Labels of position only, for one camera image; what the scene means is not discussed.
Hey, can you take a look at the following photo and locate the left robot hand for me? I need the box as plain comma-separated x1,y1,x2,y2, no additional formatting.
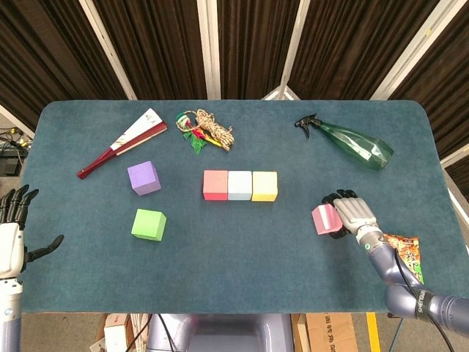
0,184,65,279

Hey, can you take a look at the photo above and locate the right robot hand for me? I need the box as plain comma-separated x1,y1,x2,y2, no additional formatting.
321,188,378,241

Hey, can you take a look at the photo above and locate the pink foam cube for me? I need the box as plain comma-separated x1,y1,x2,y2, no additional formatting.
311,204,344,236

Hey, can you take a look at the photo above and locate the yellow foam cube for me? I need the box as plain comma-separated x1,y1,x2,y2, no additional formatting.
251,170,278,202

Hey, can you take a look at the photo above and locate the red foam cube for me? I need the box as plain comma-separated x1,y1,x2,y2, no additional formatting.
202,169,230,202

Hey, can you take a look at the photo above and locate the green plastic spray bottle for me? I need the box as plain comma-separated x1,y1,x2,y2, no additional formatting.
293,112,395,172

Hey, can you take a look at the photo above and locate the snack packet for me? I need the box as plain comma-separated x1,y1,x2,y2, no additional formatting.
383,233,426,285

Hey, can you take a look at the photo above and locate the black electronics box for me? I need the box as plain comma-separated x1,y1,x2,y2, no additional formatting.
0,155,20,177

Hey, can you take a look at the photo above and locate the light blue foam cube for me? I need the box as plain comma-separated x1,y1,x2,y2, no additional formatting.
227,170,254,202

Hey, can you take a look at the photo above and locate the brown cardboard box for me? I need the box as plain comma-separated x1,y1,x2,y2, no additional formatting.
291,313,358,352

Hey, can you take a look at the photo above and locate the blue felt table cloth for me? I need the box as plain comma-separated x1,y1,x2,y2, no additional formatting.
0,99,469,315

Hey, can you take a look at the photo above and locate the white cardboard box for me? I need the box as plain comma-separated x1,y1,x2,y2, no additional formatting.
103,313,129,352

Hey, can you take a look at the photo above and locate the green foam cube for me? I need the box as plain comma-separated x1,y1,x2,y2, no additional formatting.
130,208,167,242

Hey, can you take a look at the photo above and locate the purple foam cube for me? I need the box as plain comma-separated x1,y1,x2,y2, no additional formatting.
127,160,162,197

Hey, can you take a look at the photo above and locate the folded red paper fan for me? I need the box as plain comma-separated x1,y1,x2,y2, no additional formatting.
75,107,169,180

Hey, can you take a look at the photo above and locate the colourful feather toy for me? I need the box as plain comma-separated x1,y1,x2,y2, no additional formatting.
174,111,221,157

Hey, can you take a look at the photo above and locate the grey-blue robot torso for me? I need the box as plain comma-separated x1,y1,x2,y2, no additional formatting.
146,313,294,352

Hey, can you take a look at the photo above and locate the dark brown curtain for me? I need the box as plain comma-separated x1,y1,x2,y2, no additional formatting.
0,0,469,162

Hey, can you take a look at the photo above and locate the white partition frame post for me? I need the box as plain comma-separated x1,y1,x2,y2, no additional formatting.
78,0,139,100
439,144,469,221
260,0,311,100
196,0,223,100
0,103,36,139
369,0,459,100

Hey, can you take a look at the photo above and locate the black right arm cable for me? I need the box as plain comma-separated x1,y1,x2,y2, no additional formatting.
391,245,457,352

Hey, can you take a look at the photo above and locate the coiled beige rope bundle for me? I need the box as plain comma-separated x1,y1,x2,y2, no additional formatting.
196,109,235,151

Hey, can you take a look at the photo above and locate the black torso cable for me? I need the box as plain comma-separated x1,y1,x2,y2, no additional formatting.
157,314,173,352

